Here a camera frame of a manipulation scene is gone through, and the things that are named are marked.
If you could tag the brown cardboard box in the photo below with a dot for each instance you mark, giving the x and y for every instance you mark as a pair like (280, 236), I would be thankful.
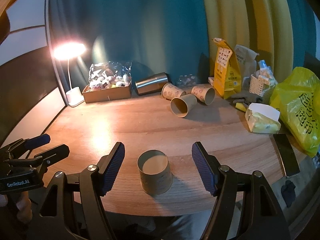
(107, 94)

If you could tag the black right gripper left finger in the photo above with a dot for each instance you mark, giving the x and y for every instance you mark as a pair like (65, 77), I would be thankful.
(55, 216)

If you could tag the white and yellow tissue pack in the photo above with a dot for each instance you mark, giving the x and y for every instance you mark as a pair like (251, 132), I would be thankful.
(262, 119)

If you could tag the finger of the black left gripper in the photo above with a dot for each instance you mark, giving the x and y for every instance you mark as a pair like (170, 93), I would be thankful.
(16, 149)
(50, 154)

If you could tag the person's left hand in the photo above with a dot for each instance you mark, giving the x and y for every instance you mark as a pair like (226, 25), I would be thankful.
(21, 213)

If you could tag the paper cup lying middle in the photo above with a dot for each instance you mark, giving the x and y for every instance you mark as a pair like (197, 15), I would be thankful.
(181, 106)

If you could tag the paper cup lying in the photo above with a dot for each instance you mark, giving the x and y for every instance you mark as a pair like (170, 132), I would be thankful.
(204, 94)
(181, 106)
(170, 91)

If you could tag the black phone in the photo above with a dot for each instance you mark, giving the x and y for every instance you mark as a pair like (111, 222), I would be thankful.
(287, 155)

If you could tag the yellow sponge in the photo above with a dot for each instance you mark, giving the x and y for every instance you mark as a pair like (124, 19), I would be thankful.
(241, 106)

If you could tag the grey paper bag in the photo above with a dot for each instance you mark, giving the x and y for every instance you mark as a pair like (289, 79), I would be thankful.
(247, 63)

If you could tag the paper cup lying far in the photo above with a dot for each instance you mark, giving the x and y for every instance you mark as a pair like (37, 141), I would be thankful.
(170, 91)

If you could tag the clear bag of toys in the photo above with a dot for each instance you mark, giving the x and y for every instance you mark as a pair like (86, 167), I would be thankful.
(109, 75)

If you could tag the yellow paper package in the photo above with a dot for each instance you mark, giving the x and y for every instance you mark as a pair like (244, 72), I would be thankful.
(227, 76)

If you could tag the yellow plastic bag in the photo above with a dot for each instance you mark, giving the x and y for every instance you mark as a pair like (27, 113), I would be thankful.
(297, 99)

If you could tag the stainless steel tumbler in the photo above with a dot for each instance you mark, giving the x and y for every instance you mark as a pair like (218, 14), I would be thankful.
(151, 84)

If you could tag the paper cup with pink print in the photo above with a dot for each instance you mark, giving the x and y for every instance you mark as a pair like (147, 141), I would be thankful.
(155, 174)

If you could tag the white plastic basket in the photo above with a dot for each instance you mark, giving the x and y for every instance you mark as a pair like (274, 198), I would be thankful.
(263, 83)

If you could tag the white desk lamp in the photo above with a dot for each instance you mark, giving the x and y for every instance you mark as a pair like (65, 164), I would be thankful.
(66, 52)

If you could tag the paper cup lying right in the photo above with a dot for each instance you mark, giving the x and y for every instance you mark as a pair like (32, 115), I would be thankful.
(204, 94)

